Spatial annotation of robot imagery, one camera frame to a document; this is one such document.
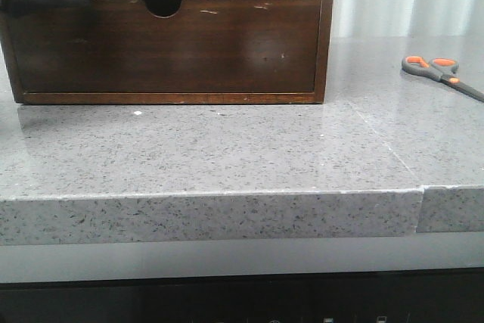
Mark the grey orange scissors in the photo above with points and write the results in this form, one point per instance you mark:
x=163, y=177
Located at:
x=441, y=70

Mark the dark wooden drawer cabinet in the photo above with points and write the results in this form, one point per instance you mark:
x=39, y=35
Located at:
x=167, y=8

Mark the lower wooden drawer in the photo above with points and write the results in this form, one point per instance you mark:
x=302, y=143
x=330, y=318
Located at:
x=206, y=46

